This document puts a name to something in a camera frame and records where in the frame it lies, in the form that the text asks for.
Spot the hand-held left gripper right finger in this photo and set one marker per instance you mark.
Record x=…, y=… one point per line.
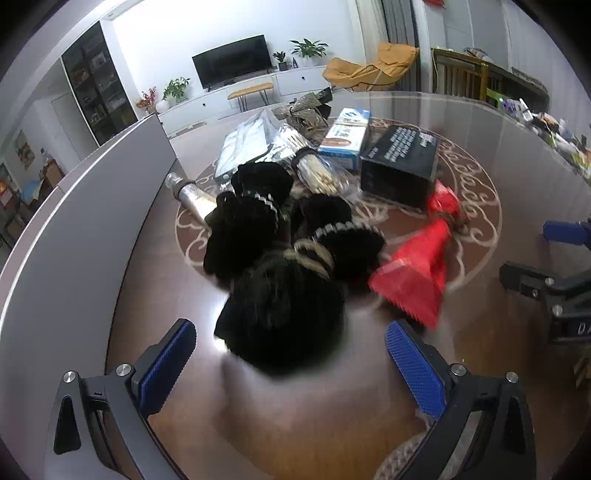
x=415, y=369

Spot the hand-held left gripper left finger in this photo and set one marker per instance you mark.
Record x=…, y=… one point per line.
x=166, y=364

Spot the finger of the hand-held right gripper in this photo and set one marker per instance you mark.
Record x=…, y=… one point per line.
x=565, y=233
x=521, y=277

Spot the black plush pouch gold band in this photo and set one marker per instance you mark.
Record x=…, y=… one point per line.
x=281, y=318

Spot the black phone case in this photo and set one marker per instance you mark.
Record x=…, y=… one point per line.
x=244, y=143

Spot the red tied gift bag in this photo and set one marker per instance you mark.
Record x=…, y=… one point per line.
x=411, y=281

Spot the pile of assorted small items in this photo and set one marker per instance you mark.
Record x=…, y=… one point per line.
x=554, y=129

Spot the black plush pouch silver band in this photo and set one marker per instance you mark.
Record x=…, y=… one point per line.
x=240, y=240
x=355, y=251

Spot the dark wooden sideboard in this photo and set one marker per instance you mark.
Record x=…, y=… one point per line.
x=517, y=87

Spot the black cardboard box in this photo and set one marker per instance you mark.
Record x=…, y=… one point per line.
x=397, y=175

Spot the grey partition board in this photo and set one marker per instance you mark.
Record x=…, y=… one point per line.
x=69, y=230

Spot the silver bottle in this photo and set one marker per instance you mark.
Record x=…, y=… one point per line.
x=194, y=196

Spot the wooden chair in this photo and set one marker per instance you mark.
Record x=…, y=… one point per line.
x=461, y=69

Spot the wooden sticks in clear bag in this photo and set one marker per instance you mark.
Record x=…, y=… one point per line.
x=314, y=173

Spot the blue and white box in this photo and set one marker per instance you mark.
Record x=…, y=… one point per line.
x=344, y=138

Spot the yellow lounge chair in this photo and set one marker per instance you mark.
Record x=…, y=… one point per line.
x=392, y=55

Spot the grey curtain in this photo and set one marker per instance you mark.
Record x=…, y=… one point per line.
x=401, y=27

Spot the white door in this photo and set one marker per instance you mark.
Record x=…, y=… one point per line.
x=69, y=120

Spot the red flowers in vase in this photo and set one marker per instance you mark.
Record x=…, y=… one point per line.
x=148, y=98

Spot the bushy green potted plant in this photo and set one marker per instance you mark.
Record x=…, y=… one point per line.
x=176, y=88

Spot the white curtain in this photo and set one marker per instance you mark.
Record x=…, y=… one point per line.
x=369, y=27

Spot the wooden bench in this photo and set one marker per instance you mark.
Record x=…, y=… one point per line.
x=249, y=90

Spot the black display cabinet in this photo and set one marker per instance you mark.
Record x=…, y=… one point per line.
x=97, y=83

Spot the white television cabinet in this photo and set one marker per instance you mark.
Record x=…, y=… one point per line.
x=300, y=81

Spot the black television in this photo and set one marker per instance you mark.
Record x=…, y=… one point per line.
x=231, y=62

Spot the large green potted plant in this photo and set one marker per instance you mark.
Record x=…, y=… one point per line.
x=309, y=48

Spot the small green potted plant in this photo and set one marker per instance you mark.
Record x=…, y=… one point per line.
x=280, y=57

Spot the framed wall picture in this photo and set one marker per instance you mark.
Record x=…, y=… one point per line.
x=25, y=150

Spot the red wall hanging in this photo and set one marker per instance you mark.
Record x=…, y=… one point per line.
x=434, y=2

